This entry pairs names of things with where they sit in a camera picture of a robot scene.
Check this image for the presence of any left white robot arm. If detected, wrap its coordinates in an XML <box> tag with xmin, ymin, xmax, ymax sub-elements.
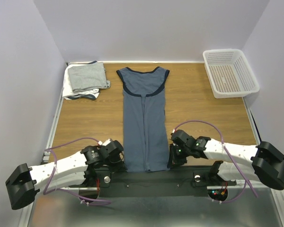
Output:
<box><xmin>5</xmin><ymin>139</ymin><xmax>124</xmax><ymax>210</ymax></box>

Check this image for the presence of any blue tank top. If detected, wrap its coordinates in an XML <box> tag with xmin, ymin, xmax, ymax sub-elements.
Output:
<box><xmin>117</xmin><ymin>67</ymin><xmax>169</xmax><ymax>173</ymax></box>

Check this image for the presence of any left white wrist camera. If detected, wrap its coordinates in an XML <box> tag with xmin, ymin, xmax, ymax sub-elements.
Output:
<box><xmin>98</xmin><ymin>138</ymin><xmax>113</xmax><ymax>146</ymax></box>

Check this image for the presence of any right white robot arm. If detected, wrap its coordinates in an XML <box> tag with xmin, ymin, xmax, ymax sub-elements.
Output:
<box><xmin>170</xmin><ymin>130</ymin><xmax>284</xmax><ymax>191</ymax></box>

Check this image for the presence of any folded white tank top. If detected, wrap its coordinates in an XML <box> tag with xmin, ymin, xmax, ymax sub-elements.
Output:
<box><xmin>62</xmin><ymin>64</ymin><xmax>100</xmax><ymax>100</ymax></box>

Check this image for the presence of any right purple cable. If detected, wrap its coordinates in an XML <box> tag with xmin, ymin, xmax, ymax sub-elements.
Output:
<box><xmin>172</xmin><ymin>120</ymin><xmax>258</xmax><ymax>204</ymax></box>

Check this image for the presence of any folded grey tank top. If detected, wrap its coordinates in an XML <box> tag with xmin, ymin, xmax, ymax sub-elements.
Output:
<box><xmin>67</xmin><ymin>62</ymin><xmax>111</xmax><ymax>93</ymax></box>

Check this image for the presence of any white plastic basket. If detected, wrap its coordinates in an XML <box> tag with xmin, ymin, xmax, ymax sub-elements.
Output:
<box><xmin>203</xmin><ymin>49</ymin><xmax>260</xmax><ymax>98</ymax></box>

